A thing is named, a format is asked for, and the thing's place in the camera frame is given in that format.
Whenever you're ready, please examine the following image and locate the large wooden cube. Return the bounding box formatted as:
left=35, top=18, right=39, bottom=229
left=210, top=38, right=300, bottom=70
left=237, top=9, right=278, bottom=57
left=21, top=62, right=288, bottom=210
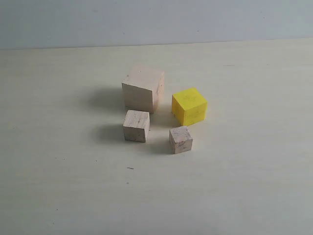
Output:
left=122, top=66, right=165, bottom=114

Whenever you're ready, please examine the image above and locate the medium wooden cube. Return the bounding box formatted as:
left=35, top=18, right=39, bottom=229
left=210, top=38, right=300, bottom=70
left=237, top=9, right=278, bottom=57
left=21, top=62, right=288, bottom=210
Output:
left=123, top=110, right=150, bottom=142

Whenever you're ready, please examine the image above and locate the yellow cube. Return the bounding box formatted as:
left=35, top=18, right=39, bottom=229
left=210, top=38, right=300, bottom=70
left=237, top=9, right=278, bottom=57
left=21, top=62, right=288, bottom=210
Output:
left=172, top=88, right=208, bottom=126

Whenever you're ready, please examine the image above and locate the small wooden cube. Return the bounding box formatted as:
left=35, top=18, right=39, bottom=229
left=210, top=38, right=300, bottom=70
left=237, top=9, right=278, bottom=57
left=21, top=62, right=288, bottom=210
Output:
left=169, top=126, right=193, bottom=154

